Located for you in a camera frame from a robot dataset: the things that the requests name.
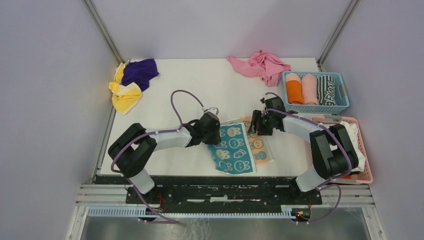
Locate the teal patterned towel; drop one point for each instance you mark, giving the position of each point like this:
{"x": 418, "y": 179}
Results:
{"x": 239, "y": 152}

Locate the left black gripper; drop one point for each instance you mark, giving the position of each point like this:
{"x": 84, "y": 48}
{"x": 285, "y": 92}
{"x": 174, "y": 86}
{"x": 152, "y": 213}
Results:
{"x": 216, "y": 138}

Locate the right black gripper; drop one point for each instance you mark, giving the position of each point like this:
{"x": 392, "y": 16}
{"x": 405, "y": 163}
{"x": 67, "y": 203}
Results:
{"x": 256, "y": 116}

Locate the blue slotted cable duct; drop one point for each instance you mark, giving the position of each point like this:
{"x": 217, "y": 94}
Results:
{"x": 144, "y": 212}

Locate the green white striped towel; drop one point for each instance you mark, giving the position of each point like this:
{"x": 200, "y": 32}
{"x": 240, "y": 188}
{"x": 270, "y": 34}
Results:
{"x": 326, "y": 90}

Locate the pink crumpled towel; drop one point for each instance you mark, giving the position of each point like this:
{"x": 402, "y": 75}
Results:
{"x": 264, "y": 65}

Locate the pink plastic basket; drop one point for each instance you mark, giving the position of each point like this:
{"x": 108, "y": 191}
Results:
{"x": 356, "y": 177}

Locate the orange rolled towel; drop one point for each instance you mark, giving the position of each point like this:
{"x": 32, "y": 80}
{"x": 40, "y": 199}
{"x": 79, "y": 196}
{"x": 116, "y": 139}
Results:
{"x": 294, "y": 89}

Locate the orange cloth in basket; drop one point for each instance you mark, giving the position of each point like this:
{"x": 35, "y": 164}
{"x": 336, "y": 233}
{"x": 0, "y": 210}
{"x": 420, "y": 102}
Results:
{"x": 348, "y": 177}

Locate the light pink rolled towel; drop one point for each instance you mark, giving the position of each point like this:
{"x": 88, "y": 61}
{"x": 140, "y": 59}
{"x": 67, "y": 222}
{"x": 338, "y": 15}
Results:
{"x": 309, "y": 85}

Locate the white cloth in basket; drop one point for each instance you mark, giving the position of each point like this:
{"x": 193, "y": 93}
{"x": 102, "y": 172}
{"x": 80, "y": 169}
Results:
{"x": 353, "y": 132}

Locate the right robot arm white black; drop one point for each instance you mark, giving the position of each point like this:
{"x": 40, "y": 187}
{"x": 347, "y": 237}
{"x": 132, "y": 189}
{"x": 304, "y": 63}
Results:
{"x": 332, "y": 151}

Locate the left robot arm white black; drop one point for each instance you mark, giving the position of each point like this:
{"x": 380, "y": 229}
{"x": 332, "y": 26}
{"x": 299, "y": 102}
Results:
{"x": 133, "y": 149}

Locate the yellow towel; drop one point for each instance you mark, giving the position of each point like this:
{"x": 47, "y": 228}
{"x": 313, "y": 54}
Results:
{"x": 124, "y": 98}

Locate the aluminium frame rails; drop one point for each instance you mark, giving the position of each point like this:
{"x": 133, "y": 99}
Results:
{"x": 341, "y": 197}

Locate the blue plastic basket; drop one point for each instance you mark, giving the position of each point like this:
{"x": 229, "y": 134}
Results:
{"x": 340, "y": 95}

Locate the purple towel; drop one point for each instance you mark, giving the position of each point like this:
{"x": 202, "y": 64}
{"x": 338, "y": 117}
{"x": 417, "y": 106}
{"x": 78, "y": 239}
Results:
{"x": 140, "y": 73}

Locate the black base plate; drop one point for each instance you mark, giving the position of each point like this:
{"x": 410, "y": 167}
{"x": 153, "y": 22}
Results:
{"x": 226, "y": 194}

